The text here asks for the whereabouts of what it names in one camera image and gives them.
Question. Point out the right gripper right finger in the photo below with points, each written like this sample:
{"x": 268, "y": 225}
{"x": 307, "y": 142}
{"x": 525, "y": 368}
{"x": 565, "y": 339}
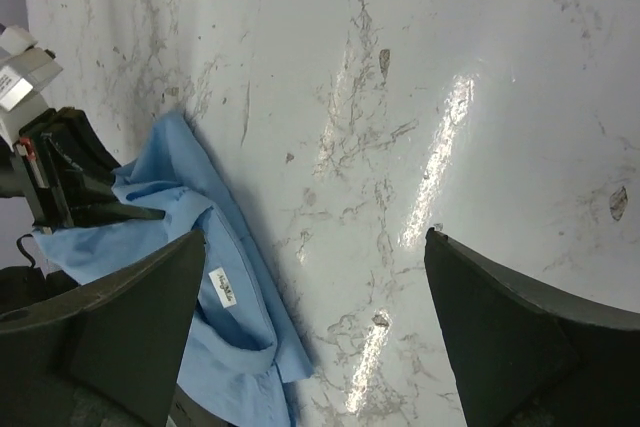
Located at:
{"x": 525, "y": 353}

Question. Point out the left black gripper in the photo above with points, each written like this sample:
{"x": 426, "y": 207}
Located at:
{"x": 66, "y": 174}

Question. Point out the blue long sleeve shirt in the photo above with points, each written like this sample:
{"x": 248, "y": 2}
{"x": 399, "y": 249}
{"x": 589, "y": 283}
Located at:
{"x": 242, "y": 348}

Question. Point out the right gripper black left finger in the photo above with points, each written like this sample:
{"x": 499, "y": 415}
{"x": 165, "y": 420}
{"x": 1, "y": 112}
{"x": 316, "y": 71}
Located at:
{"x": 106, "y": 353}

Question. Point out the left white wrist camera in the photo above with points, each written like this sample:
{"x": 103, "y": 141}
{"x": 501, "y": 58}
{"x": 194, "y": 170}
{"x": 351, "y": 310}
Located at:
{"x": 25, "y": 72}

